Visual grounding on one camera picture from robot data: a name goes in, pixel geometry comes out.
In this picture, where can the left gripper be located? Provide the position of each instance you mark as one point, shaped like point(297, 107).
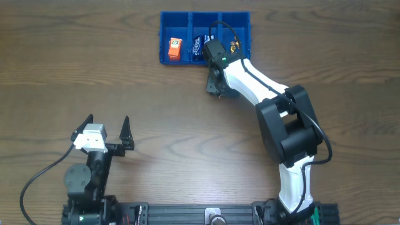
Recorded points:
point(115, 150)

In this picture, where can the orange candy box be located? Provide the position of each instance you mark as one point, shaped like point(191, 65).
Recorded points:
point(175, 48)

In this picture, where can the blue candy pack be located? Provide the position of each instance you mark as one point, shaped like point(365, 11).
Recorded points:
point(208, 38)
point(197, 48)

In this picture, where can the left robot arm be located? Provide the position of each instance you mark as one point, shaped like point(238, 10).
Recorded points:
point(78, 179)

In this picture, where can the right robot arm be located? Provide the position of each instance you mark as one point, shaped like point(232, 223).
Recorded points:
point(287, 134)

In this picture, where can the blue tray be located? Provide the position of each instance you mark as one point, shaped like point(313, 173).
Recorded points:
point(173, 25)

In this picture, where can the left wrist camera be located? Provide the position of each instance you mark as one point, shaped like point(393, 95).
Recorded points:
point(92, 137)

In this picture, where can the mounting rail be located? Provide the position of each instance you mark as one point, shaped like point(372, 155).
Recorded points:
point(181, 214)

